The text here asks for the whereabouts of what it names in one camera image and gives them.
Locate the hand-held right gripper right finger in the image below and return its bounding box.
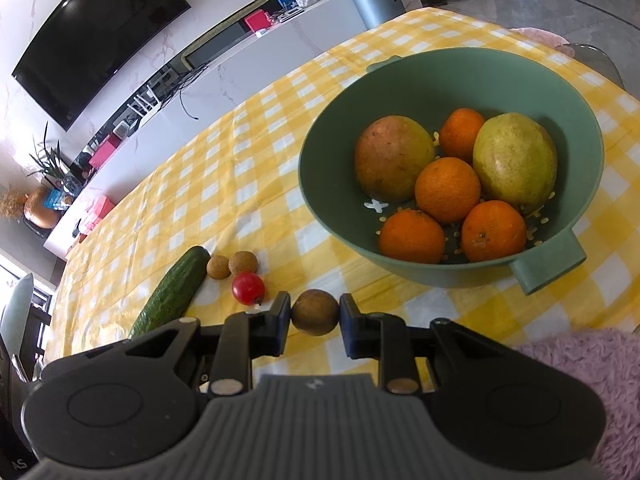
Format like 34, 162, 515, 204
339, 294, 516, 395

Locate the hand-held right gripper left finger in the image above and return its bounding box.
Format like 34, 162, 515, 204
125, 291, 292, 396

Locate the brown longan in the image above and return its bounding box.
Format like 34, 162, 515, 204
291, 290, 341, 336
228, 251, 259, 277
206, 255, 232, 279

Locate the green colander bowl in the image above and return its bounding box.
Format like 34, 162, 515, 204
298, 47, 605, 296

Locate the red cherry tomato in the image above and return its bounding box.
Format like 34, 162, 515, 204
231, 271, 266, 307

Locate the orange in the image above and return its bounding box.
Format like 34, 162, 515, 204
415, 157, 482, 224
461, 200, 527, 263
378, 210, 446, 264
438, 108, 487, 163

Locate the green cucumber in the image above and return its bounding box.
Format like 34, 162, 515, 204
129, 246, 212, 338

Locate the pale green chair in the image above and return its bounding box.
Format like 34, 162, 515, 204
0, 272, 51, 376

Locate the yellow checkered tablecloth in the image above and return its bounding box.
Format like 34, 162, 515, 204
45, 7, 640, 391

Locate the reddish mango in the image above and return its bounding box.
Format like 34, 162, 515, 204
355, 116, 436, 202

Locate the dried plant in orange vase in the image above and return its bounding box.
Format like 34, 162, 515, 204
0, 185, 63, 231

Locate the yellow green mango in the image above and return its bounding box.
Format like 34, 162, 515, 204
472, 112, 558, 206

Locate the pink box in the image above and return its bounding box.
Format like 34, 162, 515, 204
89, 137, 123, 168

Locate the white television cabinet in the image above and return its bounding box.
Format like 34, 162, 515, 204
44, 0, 416, 261

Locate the pink fluffy cloth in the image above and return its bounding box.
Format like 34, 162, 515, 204
515, 327, 640, 480

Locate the spiky green potted plant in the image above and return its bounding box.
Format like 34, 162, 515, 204
27, 122, 76, 192

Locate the red box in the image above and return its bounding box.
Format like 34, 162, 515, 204
245, 10, 273, 33

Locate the black flat television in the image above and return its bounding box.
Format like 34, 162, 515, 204
11, 0, 192, 132

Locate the smoky glass side table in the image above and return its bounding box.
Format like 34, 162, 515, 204
552, 42, 626, 91

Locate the black cable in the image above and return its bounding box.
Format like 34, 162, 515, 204
172, 60, 212, 122

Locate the white wire rack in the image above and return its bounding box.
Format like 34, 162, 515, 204
127, 87, 161, 122

